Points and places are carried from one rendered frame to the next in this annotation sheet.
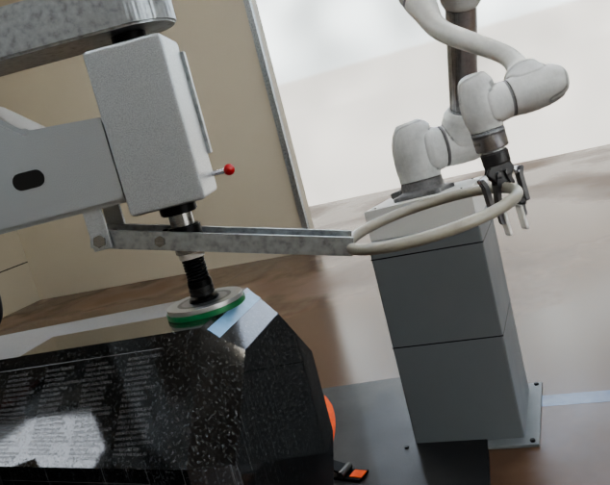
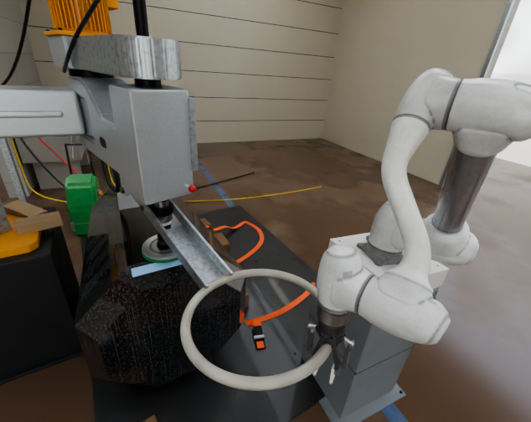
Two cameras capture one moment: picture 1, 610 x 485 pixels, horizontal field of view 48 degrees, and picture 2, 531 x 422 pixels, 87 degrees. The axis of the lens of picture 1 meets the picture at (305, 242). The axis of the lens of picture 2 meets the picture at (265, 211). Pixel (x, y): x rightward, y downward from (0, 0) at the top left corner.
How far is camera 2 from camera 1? 1.55 m
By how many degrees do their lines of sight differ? 42
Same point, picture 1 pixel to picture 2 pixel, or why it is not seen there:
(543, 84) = (393, 321)
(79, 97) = (378, 48)
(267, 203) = (435, 149)
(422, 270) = not seen: hidden behind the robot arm
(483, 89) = (332, 275)
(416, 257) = not seen: hidden behind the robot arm
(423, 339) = not seen: hidden behind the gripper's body
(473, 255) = (363, 323)
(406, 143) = (381, 218)
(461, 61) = (450, 192)
